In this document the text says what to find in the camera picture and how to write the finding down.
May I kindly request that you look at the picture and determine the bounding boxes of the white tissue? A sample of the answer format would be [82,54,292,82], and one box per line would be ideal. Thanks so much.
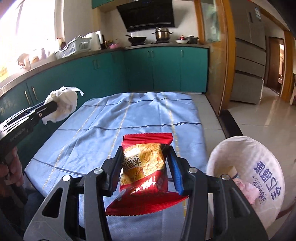
[42,86,84,125]

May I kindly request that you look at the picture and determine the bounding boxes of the blue checked tablecloth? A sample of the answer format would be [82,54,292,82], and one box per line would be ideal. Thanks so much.
[25,92,208,240]

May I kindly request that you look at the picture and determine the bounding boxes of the steel stock pot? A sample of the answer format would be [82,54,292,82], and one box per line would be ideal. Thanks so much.
[152,27,173,43]

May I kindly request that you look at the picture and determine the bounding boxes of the black wok pan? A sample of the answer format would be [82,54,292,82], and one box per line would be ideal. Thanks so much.
[126,35,147,46]

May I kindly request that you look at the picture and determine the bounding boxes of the white dish rack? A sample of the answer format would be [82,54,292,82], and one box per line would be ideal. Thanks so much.
[55,37,91,59]

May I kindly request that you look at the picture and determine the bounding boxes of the left hand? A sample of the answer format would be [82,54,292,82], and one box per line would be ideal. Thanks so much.
[1,147,24,187]

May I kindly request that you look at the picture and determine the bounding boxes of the grey refrigerator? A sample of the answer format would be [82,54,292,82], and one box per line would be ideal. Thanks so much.
[230,1,266,104]

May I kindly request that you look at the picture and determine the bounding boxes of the pink plastic bag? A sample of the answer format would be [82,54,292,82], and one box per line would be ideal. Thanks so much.
[233,178,260,205]

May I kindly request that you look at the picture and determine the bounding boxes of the white printed trash bag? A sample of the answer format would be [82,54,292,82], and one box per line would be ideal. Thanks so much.
[206,136,285,228]

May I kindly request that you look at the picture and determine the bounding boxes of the teal kitchen cabinets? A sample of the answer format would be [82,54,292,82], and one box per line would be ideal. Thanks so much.
[0,45,209,163]

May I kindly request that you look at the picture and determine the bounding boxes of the black range hood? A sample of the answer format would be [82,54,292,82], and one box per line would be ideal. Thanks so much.
[116,1,175,32]

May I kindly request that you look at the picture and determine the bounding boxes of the red snack wrapper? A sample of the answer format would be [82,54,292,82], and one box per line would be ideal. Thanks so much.
[106,133,186,216]

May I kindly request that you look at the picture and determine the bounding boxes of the black pot on counter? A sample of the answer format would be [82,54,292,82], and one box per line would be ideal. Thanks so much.
[185,35,199,44]

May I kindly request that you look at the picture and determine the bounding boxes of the wooden glass door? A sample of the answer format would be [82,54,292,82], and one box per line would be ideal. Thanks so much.
[194,1,236,116]

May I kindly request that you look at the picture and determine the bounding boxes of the teal upper cabinet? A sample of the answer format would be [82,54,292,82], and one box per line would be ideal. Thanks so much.
[91,0,117,12]

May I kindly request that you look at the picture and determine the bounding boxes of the white bowl on counter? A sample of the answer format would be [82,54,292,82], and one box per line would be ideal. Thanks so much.
[176,39,188,44]

